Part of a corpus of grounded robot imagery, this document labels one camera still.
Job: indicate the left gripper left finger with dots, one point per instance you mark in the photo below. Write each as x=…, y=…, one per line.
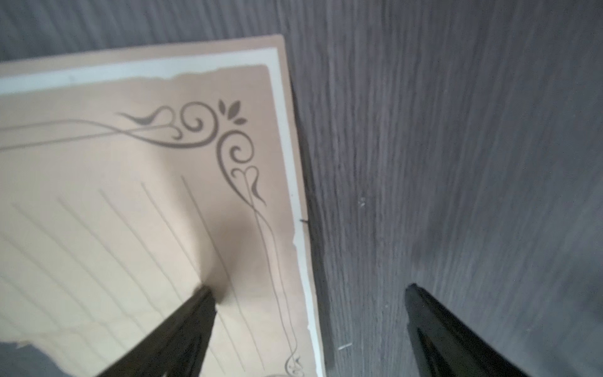
x=178, y=346

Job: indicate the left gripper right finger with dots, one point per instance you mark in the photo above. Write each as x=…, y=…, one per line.
x=445, y=346

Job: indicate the cream letter paper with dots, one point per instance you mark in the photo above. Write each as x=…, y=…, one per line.
x=130, y=178

